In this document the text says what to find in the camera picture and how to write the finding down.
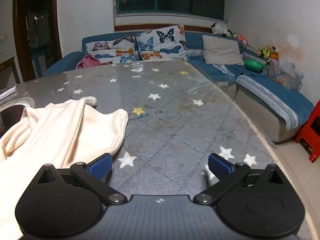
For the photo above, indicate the red plastic stool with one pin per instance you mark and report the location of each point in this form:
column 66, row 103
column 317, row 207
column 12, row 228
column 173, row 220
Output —
column 310, row 132

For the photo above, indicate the grey pillow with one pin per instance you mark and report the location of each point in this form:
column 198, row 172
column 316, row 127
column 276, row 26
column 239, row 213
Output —
column 221, row 50

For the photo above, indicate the black and white plush toy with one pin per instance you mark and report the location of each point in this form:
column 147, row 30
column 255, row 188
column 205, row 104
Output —
column 221, row 29

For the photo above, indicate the dark wooden door frame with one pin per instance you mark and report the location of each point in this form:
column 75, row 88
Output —
column 17, row 30

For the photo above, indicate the green round toy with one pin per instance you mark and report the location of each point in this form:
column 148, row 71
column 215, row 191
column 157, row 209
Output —
column 253, row 65

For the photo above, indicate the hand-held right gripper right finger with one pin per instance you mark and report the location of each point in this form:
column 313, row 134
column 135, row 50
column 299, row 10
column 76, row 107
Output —
column 218, row 166

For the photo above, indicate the clear plastic storage box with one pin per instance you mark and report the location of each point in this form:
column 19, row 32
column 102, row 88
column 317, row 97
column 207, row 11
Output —
column 285, row 75

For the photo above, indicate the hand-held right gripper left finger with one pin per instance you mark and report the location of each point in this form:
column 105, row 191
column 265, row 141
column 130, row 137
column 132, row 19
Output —
column 102, row 166

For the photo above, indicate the wooden side table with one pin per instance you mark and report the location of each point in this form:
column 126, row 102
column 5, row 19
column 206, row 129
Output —
column 8, row 66

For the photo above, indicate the round black induction cooktop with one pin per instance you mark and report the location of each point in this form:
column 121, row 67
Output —
column 11, row 116

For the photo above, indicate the cream sweater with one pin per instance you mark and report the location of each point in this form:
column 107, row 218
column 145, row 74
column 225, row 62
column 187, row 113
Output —
column 62, row 130

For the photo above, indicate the blue cabinet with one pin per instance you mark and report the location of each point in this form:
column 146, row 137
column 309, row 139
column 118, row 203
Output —
column 40, row 55

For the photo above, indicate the blue sofa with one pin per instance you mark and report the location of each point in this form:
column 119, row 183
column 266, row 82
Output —
column 252, row 80

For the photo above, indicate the butterfly print pillow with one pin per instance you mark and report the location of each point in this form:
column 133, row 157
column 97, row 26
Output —
column 162, row 42
column 110, row 50

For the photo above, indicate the pink cloth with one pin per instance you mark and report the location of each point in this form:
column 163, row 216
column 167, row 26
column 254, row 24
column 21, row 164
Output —
column 90, row 62

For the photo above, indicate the pink plush toy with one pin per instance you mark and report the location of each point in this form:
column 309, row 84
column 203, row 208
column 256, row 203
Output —
column 240, row 38

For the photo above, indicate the white remote control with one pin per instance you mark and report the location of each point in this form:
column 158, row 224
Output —
column 7, row 93

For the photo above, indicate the yellow and orange plush toys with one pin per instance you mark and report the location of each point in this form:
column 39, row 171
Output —
column 268, row 52

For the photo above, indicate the blue white patterned sofa cover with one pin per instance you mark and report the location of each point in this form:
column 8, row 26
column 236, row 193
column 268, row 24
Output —
column 270, row 97

